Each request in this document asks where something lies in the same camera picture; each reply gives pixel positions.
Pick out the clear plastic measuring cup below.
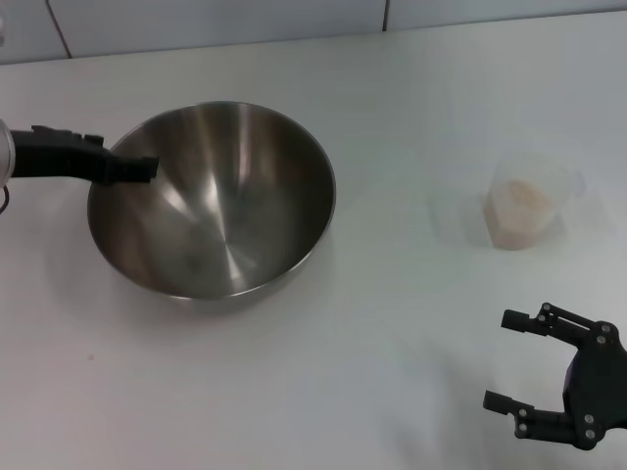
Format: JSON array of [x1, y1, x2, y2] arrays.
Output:
[[482, 150, 588, 252]]

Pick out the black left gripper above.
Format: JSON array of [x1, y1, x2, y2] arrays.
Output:
[[10, 125, 159, 185]]

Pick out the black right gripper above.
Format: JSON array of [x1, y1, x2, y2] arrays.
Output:
[[482, 302, 627, 449]]

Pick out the white rice grains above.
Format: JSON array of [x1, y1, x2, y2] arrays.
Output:
[[484, 178, 560, 251]]

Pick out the stainless steel mixing bowl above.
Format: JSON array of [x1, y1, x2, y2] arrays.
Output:
[[86, 100, 337, 314]]

